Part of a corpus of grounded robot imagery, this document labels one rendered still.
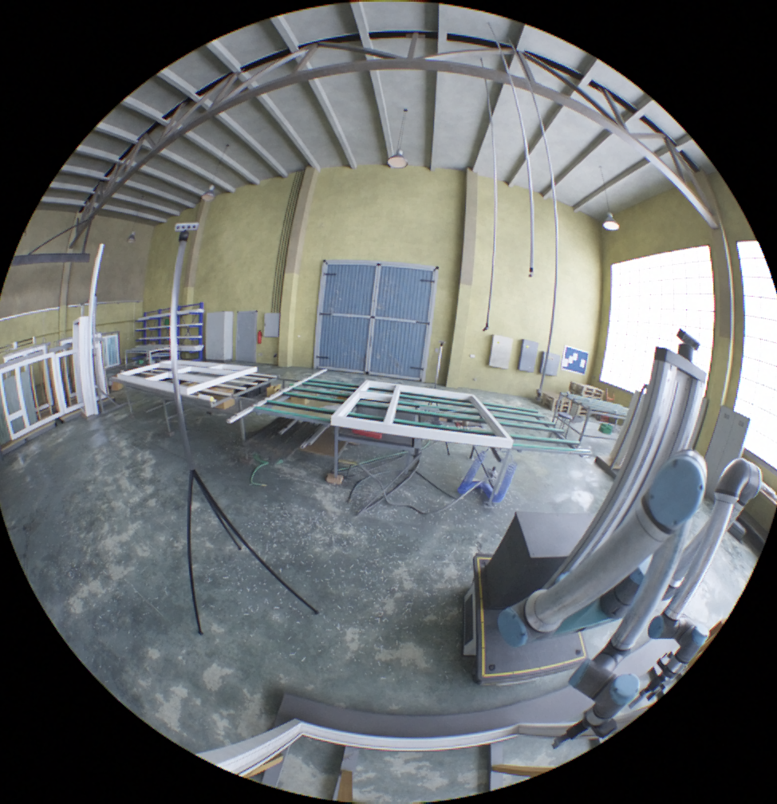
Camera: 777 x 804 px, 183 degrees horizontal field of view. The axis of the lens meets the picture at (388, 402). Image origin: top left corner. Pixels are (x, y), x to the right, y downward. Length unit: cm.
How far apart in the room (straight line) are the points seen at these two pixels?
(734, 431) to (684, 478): 673
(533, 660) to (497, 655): 22
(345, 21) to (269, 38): 163
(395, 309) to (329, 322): 232
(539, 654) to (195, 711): 184
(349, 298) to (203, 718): 919
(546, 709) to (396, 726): 85
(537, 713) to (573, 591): 129
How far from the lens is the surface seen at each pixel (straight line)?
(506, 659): 153
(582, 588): 68
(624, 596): 136
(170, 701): 195
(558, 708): 197
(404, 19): 708
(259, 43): 790
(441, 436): 191
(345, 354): 863
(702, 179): 980
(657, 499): 53
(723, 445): 729
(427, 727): 164
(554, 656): 168
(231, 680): 178
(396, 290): 840
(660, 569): 76
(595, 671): 87
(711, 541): 110
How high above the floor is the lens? 165
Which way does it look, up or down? 17 degrees down
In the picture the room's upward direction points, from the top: 7 degrees clockwise
